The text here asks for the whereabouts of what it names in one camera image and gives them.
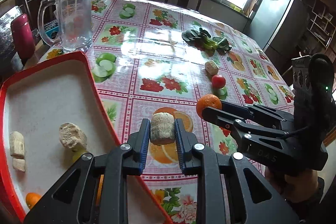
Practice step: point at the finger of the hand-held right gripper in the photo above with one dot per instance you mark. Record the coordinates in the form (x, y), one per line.
(262, 113)
(218, 116)

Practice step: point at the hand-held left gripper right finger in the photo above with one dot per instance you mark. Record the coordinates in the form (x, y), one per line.
(179, 150)

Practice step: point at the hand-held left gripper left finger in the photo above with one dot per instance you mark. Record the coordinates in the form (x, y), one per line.
(145, 146)

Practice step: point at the orange tangerine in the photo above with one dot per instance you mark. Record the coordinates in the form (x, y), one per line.
(207, 103)

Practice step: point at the large beige root chunk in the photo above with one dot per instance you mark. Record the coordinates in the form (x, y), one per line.
(161, 129)

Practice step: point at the orange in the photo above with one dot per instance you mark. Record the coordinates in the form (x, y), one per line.
(32, 199)
(99, 188)

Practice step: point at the yellow green fruit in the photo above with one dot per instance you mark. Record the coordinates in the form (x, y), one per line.
(78, 154)

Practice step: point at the rounded beige root chunk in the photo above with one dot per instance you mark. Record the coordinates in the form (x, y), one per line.
(72, 134)

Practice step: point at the red tray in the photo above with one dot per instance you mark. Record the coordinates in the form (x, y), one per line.
(44, 103)

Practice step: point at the small pale root piece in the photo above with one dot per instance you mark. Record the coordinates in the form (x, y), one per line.
(19, 165)

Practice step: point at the person's right hand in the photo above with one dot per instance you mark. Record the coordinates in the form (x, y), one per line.
(291, 183)

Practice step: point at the red tomato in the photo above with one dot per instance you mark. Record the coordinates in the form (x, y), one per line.
(218, 81)

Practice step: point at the small beige root chunk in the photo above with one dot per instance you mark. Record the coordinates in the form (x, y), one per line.
(211, 67)

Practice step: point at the green leafy vegetable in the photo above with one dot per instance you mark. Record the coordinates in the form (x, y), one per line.
(207, 41)

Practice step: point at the floral plastic tablecloth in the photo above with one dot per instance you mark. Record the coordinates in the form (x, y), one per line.
(157, 56)

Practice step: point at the grey refrigerator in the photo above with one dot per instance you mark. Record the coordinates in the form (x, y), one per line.
(273, 22)

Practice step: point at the clear glass mug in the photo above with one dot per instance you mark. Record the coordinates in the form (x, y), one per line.
(74, 19)

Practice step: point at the teal box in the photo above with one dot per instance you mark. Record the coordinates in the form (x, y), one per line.
(51, 31)

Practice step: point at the red thermos bottle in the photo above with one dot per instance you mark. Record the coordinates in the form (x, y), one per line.
(23, 35)

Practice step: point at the wall shelf unit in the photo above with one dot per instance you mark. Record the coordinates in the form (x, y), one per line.
(317, 22)

